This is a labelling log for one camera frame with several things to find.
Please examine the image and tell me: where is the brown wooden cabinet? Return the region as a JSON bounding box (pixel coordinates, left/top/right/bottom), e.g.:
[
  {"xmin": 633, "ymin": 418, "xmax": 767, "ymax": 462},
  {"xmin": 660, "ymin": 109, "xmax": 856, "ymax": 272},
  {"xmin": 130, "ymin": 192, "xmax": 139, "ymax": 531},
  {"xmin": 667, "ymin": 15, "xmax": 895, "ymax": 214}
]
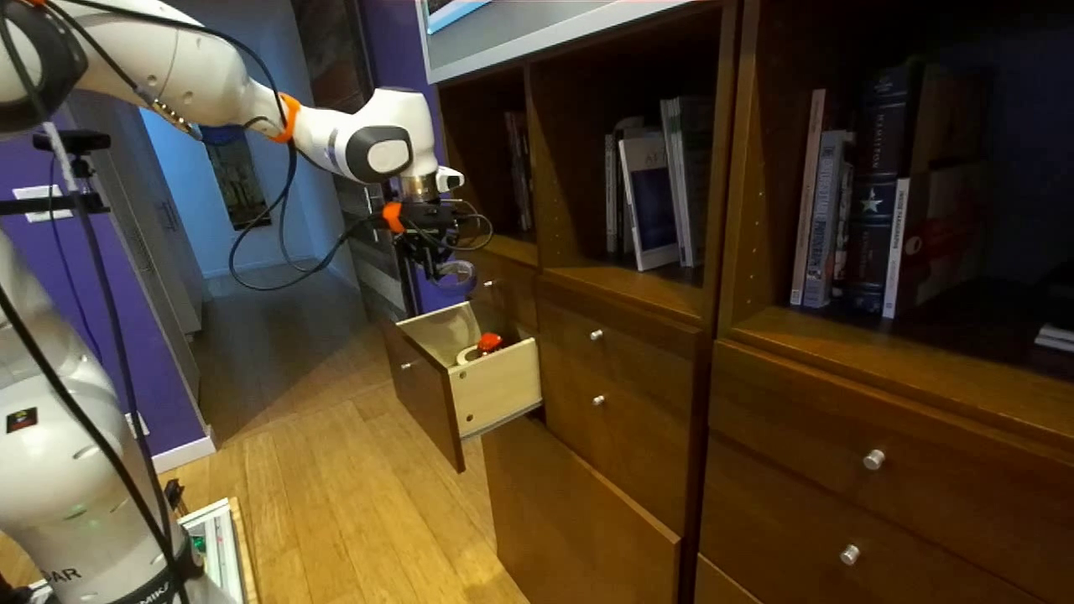
[{"xmin": 423, "ymin": 0, "xmax": 1074, "ymax": 604}]

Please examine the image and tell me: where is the white floor vent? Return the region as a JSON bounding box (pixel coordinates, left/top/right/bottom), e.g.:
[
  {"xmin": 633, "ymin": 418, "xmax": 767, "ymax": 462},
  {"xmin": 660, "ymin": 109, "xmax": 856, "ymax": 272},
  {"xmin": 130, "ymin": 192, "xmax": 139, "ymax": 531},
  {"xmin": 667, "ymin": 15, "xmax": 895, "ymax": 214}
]
[{"xmin": 180, "ymin": 497, "xmax": 258, "ymax": 604}]

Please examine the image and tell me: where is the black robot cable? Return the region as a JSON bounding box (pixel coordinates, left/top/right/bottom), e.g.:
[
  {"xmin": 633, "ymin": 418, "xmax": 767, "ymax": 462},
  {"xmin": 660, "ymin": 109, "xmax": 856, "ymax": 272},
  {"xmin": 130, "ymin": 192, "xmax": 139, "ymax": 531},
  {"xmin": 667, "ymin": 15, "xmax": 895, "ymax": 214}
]
[{"xmin": 0, "ymin": 0, "xmax": 372, "ymax": 604}]

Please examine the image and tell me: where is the red black tape dispenser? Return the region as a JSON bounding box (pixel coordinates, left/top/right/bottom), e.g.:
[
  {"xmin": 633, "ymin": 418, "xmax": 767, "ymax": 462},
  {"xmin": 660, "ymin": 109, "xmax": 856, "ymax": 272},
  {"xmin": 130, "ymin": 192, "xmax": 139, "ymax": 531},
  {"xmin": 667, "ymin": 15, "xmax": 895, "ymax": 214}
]
[{"xmin": 455, "ymin": 331, "xmax": 502, "ymax": 362}]

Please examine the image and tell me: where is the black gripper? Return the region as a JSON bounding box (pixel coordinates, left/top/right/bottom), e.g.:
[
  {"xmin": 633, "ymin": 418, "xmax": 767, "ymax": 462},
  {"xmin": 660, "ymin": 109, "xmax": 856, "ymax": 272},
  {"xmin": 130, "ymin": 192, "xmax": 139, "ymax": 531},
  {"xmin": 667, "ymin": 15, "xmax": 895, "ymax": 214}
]
[{"xmin": 378, "ymin": 167, "xmax": 494, "ymax": 281}]

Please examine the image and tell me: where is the dark blue star book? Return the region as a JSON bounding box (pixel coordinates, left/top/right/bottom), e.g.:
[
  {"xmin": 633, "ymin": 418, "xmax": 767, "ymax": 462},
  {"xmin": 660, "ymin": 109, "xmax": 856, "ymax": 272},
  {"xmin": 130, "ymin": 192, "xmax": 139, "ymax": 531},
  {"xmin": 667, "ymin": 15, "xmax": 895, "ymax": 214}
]
[{"xmin": 847, "ymin": 62, "xmax": 924, "ymax": 314}]

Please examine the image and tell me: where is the open wooden drawer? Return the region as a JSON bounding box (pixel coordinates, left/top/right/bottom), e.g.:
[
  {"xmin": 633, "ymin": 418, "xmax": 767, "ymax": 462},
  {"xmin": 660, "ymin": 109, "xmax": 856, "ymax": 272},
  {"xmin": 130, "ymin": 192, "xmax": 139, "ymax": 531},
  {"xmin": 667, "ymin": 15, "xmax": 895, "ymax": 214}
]
[{"xmin": 386, "ymin": 303, "xmax": 541, "ymax": 473}]

